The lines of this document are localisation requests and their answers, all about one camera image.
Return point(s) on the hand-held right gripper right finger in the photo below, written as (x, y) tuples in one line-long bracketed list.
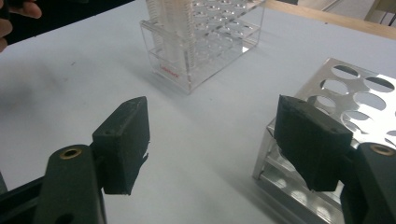
[(311, 146)]

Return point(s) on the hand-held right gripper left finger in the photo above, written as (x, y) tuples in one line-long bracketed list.
[(124, 146)]

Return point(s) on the perforated metal test tube rack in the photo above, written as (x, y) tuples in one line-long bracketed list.
[(358, 86)]

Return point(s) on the clear acrylic test tube rack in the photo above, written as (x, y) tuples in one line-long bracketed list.
[(218, 40)]

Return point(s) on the light wooden table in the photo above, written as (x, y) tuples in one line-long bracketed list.
[(342, 21)]

